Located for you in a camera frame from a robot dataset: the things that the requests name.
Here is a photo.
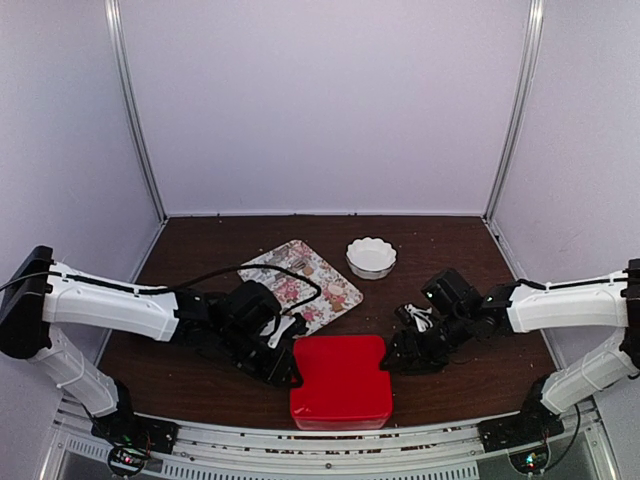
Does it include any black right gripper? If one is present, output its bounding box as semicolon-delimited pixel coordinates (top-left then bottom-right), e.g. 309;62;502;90
379;310;473;376

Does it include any white oval chocolate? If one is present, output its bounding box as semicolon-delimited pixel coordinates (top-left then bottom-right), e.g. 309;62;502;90
327;284;344;296

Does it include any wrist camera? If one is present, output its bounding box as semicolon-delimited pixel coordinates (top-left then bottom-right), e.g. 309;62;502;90
260;314;308;349
394;303;434;333

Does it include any left aluminium frame post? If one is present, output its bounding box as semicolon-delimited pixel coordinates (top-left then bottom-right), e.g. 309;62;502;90
104;0;166;220

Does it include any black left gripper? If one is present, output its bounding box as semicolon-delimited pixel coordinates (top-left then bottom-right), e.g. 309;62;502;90
217;324;304;389

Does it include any red tin box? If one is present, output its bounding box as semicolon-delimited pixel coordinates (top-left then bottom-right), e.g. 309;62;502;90
293;414;391;431

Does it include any red tin lid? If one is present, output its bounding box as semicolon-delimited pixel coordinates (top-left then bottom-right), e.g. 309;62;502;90
290;335;393;419

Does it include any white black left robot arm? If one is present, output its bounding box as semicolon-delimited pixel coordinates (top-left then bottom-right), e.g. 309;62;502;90
1;246;303;444

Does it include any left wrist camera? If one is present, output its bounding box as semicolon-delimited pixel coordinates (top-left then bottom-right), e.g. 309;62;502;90
260;314;308;349

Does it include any floral rectangular tray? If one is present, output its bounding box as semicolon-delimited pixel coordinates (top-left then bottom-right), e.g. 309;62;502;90
247;239;364;336

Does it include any right aluminium frame post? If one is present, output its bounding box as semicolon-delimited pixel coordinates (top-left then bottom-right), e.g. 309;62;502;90
484;0;545;223

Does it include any aluminium frame post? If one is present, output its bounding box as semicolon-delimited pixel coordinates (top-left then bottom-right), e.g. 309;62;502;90
104;0;166;220
484;0;545;223

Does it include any front aluminium rail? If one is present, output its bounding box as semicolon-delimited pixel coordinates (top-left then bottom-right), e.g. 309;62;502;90
49;394;621;480

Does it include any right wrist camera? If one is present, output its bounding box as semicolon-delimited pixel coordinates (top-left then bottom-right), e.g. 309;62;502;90
394;303;434;333

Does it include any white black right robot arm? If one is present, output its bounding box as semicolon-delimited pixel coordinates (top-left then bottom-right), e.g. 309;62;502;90
380;259;639;452

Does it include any white scalloped ceramic dish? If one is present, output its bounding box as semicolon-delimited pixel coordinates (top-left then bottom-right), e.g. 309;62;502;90
346;237;397;280

